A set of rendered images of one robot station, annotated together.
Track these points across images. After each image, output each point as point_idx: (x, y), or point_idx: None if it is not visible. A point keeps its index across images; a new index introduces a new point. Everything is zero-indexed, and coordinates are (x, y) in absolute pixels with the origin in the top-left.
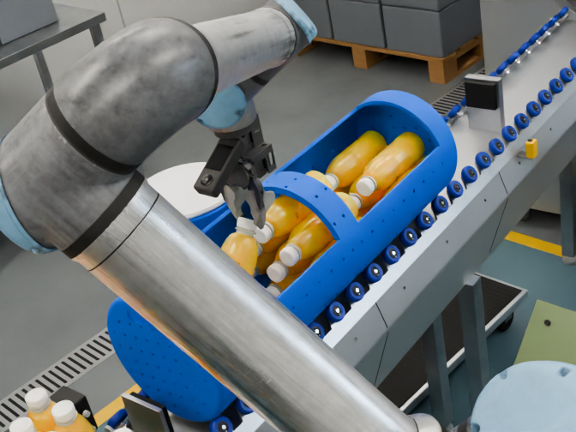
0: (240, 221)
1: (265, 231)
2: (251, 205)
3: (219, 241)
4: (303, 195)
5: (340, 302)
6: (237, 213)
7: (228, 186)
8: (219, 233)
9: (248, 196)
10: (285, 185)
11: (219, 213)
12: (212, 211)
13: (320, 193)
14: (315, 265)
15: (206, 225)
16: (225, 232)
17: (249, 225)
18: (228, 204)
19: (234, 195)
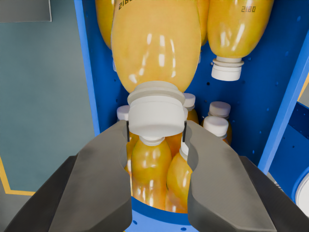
0: (161, 109)
1: (186, 147)
2: (106, 164)
3: (266, 123)
4: (149, 221)
5: None
6: (191, 132)
7: (236, 229)
8: (270, 130)
9: (106, 196)
10: (186, 230)
11: (297, 172)
12: (306, 172)
13: (135, 228)
14: (92, 120)
15: (305, 157)
16: (263, 138)
17: (132, 111)
18: (225, 149)
19: (194, 184)
